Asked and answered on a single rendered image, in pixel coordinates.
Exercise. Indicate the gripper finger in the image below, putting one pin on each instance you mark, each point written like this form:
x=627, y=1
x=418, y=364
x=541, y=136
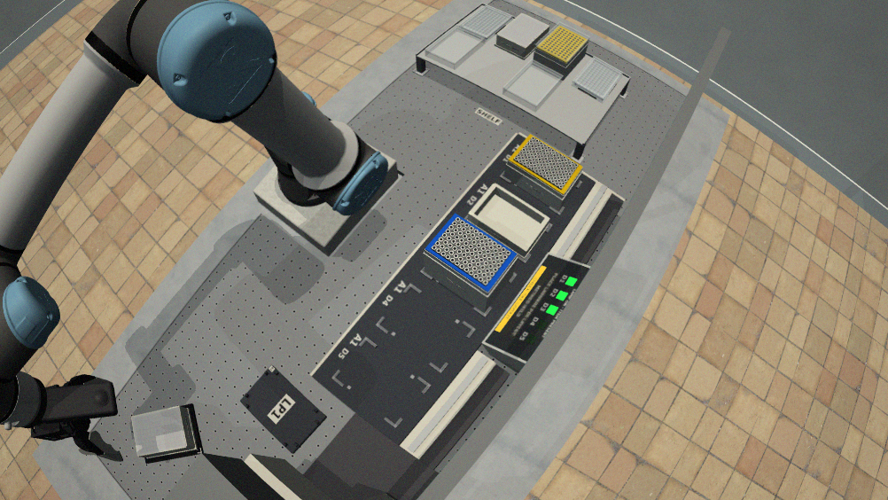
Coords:
x=85, y=379
x=89, y=442

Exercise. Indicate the grey flat shelf table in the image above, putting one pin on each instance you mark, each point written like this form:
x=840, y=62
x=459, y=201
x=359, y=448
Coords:
x=568, y=110

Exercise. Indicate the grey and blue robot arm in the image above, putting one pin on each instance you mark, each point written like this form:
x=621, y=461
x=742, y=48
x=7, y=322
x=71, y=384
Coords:
x=212, y=58

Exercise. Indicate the blue tip rack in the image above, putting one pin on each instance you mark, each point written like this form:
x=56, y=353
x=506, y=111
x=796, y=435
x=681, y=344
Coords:
x=469, y=262

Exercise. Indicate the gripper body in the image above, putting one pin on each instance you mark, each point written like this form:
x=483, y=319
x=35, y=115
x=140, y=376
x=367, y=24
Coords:
x=56, y=431

